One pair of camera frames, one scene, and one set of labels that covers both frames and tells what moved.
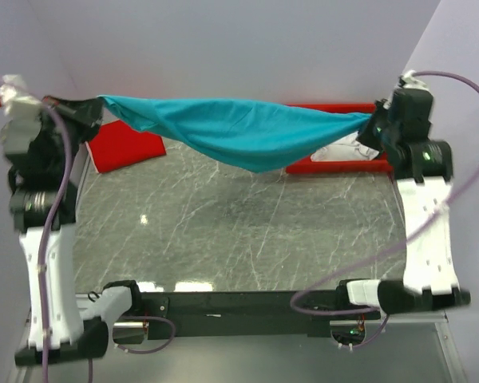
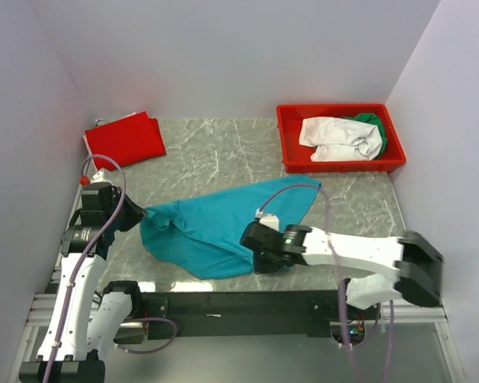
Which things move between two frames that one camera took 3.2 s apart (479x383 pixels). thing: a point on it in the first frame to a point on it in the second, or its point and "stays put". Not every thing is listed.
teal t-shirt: (250, 136) to (201, 234)
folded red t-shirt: (117, 144) stays put
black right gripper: (366, 134) to (261, 266)
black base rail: (181, 315) stays put
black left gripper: (86, 113) to (136, 214)
